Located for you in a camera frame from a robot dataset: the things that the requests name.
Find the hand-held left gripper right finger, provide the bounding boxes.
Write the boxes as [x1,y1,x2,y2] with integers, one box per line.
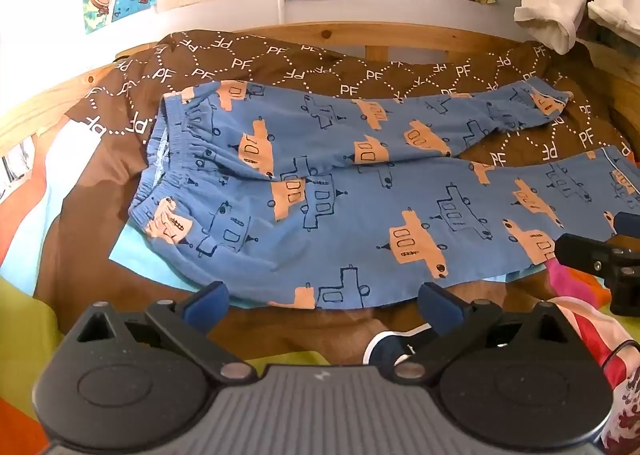
[392,281,581,383]

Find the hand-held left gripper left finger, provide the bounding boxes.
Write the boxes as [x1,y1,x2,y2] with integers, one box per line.
[62,281,258,383]

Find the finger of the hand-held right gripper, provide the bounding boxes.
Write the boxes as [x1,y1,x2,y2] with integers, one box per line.
[555,233,622,282]
[611,211,640,239]

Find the blue pants with orange print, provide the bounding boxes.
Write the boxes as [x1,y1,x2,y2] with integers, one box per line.
[127,80,640,311]

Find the dark blue white cloth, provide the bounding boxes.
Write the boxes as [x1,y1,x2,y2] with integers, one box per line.
[363,322,434,367]

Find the red white patterned cloth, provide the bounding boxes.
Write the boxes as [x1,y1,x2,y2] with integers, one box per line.
[597,360,640,455]

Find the brown multicoloured printed blanket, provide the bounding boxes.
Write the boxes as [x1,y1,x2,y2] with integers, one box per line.
[0,29,640,436]

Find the black cable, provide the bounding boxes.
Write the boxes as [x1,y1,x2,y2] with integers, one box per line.
[599,341,637,372]

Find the wooden bed frame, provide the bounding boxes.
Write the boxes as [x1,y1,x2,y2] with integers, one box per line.
[0,25,640,153]

